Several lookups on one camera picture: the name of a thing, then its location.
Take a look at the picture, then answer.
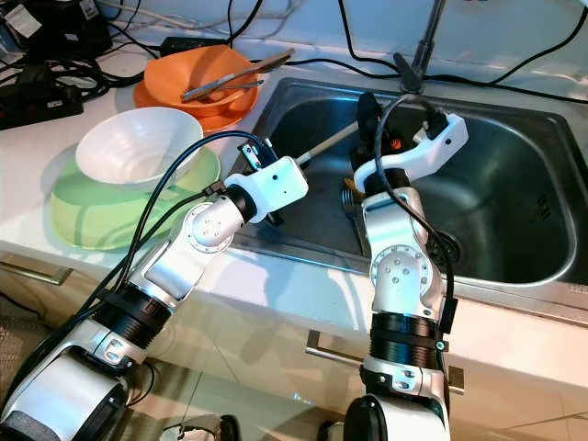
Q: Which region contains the light long-handled utensil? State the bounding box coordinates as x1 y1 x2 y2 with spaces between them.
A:
299 122 361 166

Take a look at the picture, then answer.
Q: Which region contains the silver fork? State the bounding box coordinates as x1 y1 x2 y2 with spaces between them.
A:
342 195 373 256

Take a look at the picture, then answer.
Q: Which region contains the white bowl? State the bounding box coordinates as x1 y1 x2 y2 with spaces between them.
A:
75 107 205 192

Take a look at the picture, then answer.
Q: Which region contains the white kitchen cabinet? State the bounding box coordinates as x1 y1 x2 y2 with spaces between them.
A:
0 230 588 441

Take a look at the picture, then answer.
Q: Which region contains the steel faucet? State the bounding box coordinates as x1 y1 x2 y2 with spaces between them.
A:
390 0 447 93

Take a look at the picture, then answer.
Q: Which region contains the silver utensil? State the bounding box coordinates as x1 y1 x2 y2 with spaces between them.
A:
188 81 263 100

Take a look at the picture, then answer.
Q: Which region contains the steel sink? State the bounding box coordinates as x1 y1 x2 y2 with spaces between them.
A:
230 75 588 315

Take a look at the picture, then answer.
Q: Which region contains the black power adapter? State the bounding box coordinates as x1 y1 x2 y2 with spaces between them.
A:
159 37 226 56

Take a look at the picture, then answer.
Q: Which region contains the orange bowl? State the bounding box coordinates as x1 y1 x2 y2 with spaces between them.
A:
142 44 258 116

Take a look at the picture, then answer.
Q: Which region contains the black plug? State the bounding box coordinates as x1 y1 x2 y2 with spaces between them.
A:
14 60 56 88

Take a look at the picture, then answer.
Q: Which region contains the black power strip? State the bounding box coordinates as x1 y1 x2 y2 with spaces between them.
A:
0 83 84 130

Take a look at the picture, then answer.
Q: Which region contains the black charger box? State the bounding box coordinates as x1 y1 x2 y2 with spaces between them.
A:
5 0 116 58

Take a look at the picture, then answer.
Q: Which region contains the green plate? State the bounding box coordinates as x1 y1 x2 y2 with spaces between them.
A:
51 147 221 252

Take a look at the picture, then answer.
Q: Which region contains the floor fan grille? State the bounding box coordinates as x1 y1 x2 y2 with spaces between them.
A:
0 315 56 414

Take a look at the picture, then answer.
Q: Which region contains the black robot right foot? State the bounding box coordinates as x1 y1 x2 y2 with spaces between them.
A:
317 421 350 441

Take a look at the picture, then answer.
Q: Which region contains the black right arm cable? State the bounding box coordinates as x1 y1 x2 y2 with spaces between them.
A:
377 92 460 322

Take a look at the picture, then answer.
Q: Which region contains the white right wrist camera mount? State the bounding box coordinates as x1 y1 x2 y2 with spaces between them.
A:
351 112 469 196

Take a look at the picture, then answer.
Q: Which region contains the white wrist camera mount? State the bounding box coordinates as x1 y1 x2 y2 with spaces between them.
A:
351 112 469 196
239 138 309 226

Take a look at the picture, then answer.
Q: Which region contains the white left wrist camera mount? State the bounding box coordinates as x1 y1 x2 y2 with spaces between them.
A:
239 138 309 226

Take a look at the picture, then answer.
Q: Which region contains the brown-handled utensil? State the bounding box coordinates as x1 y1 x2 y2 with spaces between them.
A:
182 48 297 102

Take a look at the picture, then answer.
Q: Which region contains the steel drawer handle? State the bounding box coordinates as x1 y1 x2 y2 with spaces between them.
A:
0 262 70 286
306 329 467 396

